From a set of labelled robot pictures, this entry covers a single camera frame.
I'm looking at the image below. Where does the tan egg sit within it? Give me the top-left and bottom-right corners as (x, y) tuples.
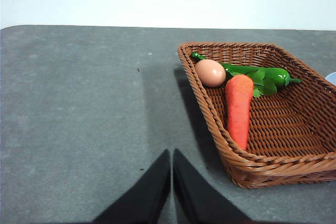
(194, 59), (226, 88)

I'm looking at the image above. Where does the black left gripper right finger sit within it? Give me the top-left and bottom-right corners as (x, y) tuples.
(172, 148), (254, 224)

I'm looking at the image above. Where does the brown woven wicker basket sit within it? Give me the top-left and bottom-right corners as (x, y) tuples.
(177, 41), (336, 189)

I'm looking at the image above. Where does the orange-red carrot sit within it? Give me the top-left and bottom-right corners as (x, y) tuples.
(225, 74), (255, 151)

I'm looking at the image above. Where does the blue round plate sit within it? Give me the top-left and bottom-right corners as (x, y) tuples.
(324, 72), (336, 86)

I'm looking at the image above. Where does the long green chili pepper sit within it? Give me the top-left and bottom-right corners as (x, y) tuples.
(191, 52), (302, 87)

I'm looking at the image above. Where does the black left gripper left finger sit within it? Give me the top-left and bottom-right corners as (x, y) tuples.
(91, 149), (172, 224)

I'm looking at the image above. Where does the green leafy vegetable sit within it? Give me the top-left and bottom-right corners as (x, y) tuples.
(219, 62), (279, 98)

